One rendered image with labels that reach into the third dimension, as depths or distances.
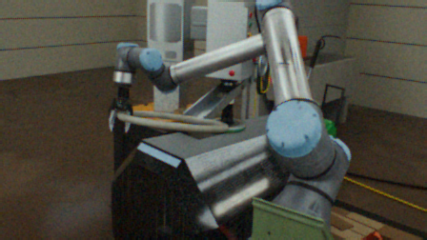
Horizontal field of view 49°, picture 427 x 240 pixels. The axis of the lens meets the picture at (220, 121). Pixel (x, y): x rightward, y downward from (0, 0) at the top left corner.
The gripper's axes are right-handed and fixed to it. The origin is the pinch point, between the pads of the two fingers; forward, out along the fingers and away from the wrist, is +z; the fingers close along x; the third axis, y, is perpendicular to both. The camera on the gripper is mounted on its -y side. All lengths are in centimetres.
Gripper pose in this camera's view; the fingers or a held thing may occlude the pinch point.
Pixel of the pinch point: (119, 129)
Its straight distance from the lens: 209.8
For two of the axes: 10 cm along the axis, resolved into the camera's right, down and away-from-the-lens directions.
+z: -1.3, 9.9, 0.9
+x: 9.8, 1.1, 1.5
